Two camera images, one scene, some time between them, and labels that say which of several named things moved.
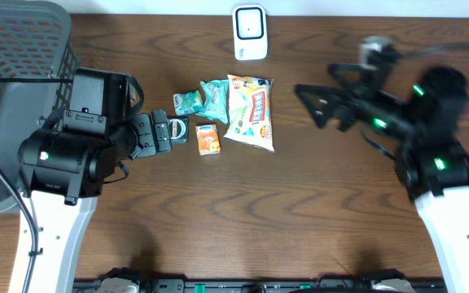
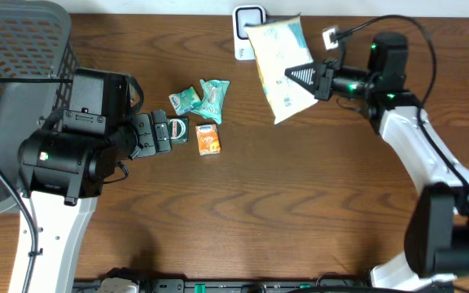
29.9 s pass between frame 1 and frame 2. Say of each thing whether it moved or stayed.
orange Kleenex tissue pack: stayed
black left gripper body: stayed
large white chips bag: moved
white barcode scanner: stayed
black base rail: stayed
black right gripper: moved
